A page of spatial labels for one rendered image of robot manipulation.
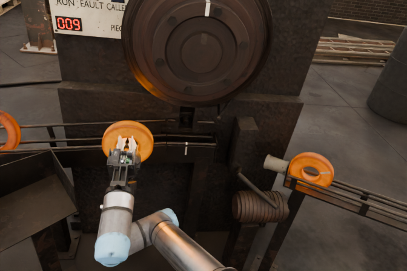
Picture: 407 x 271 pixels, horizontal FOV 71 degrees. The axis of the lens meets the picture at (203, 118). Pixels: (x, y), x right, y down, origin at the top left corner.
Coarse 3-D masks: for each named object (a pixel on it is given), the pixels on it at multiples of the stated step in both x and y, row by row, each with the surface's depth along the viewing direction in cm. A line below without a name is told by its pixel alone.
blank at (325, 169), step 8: (304, 152) 106; (312, 152) 105; (296, 160) 106; (304, 160) 104; (312, 160) 103; (320, 160) 101; (296, 168) 108; (320, 168) 103; (328, 168) 101; (296, 176) 109; (304, 176) 108; (320, 176) 104; (328, 176) 102; (320, 184) 106; (328, 184) 104
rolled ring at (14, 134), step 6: (0, 114) 103; (6, 114) 104; (0, 120) 103; (6, 120) 103; (12, 120) 105; (6, 126) 104; (12, 126) 104; (18, 126) 107; (12, 132) 105; (18, 132) 106; (12, 138) 105; (18, 138) 106; (6, 144) 105; (12, 144) 106; (18, 144) 108
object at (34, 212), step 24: (0, 168) 88; (24, 168) 94; (48, 168) 100; (0, 192) 92; (24, 192) 95; (48, 192) 96; (72, 192) 89; (0, 216) 88; (24, 216) 88; (48, 216) 89; (0, 240) 82; (48, 240) 99; (48, 264) 105
